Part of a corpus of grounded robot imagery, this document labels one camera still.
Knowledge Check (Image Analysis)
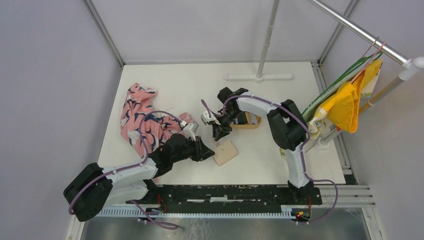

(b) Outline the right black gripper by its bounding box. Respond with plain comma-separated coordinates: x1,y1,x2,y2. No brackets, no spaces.
211,108,242,142

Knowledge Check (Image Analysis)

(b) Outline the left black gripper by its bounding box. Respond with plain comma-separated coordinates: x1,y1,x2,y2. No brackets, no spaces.
171,135,215,163

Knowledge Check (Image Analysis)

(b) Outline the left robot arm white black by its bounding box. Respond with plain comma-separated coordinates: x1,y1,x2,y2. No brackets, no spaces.
63,133,215,222

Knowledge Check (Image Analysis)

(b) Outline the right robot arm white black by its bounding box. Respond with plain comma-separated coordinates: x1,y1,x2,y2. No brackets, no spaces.
201,87,314,204

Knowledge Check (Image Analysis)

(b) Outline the oval wooden card tray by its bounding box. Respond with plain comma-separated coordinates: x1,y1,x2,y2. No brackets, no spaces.
230,112,262,130

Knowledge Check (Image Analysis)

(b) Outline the pink patterned garment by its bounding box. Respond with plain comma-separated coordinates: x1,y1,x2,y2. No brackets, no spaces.
119,82,195,184

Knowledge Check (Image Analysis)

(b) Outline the white rack pole with base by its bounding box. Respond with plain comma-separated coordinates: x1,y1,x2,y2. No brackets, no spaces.
223,0,294,83

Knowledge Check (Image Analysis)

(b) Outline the yellow dinosaur print garment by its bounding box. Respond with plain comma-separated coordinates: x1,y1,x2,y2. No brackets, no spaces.
279,58,384,160

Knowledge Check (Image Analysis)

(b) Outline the pink clothes hanger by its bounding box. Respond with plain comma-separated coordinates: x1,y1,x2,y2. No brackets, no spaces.
350,41,387,84

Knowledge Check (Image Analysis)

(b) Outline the green clothes hanger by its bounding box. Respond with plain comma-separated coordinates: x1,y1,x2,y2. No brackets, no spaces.
301,52,384,123

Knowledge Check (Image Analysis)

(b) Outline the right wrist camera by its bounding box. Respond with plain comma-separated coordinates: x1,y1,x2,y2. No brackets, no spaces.
200,111,220,125

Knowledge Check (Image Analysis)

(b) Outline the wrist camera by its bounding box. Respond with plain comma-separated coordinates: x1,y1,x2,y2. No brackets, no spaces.
200,111,220,125
180,121,199,141

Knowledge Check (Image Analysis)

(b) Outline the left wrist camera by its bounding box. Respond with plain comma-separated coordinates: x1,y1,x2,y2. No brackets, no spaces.
180,121,199,141

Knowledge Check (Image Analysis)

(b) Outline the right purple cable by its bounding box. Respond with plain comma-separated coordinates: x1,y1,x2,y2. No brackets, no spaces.
200,95,339,225

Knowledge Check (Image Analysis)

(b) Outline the purple cable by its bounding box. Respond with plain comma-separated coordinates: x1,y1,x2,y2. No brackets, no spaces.
68,110,186,230
200,95,339,225

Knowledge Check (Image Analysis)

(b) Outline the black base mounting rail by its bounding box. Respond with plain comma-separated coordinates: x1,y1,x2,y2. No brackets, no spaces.
136,184,323,214

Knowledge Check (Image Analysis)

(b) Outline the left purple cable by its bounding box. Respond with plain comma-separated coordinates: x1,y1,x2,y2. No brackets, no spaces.
68,110,186,230

